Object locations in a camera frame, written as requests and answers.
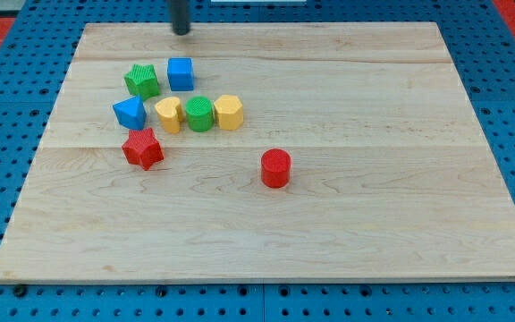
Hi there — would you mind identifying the blue cube block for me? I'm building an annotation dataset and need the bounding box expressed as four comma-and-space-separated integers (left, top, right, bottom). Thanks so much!
167, 57, 194, 91

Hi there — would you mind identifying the yellow hexagon block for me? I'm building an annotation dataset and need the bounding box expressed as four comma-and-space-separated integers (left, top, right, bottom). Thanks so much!
214, 95, 244, 131

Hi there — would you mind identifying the blue triangular prism block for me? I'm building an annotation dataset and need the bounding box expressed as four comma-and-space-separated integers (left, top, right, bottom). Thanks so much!
113, 96, 147, 130

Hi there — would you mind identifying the yellow heart block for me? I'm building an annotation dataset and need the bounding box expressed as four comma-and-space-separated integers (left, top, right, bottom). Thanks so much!
155, 97, 184, 134

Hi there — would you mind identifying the green cylinder block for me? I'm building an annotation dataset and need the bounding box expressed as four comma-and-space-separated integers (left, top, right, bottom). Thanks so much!
185, 96, 214, 132

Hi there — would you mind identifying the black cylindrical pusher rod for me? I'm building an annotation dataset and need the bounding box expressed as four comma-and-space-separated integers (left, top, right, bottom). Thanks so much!
167, 0, 190, 36

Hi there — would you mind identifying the red cylinder block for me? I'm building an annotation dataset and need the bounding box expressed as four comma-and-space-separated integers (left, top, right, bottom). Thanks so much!
261, 148, 291, 188

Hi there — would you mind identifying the green star block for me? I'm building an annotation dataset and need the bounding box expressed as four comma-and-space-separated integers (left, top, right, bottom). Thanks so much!
123, 64, 160, 101

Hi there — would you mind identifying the red star block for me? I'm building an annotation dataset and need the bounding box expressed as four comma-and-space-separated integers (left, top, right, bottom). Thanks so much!
122, 128, 165, 171

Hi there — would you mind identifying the light wooden board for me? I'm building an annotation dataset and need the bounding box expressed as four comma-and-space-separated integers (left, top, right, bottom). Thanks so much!
0, 22, 515, 284

